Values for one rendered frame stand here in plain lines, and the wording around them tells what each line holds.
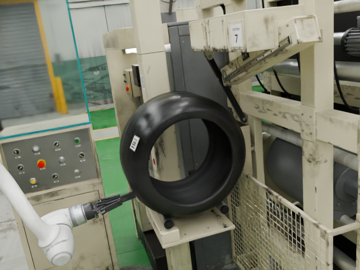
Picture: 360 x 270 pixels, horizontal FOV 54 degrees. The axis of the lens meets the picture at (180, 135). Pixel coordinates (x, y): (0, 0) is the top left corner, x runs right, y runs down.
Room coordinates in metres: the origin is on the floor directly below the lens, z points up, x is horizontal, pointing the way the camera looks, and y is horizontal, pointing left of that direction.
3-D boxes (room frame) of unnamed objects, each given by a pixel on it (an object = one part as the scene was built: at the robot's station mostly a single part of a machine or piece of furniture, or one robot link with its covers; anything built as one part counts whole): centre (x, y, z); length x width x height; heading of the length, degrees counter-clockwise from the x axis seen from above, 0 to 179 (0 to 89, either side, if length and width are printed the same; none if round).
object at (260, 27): (1.61, -0.31, 1.71); 0.61 x 0.25 x 0.15; 16
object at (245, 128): (1.97, -0.29, 1.05); 0.20 x 0.15 x 0.30; 16
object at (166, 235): (1.62, 0.15, 0.83); 0.36 x 0.09 x 0.06; 16
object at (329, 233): (1.52, -0.37, 0.65); 0.90 x 0.02 x 0.70; 16
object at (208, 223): (1.66, 0.01, 0.80); 0.37 x 0.36 x 0.02; 106
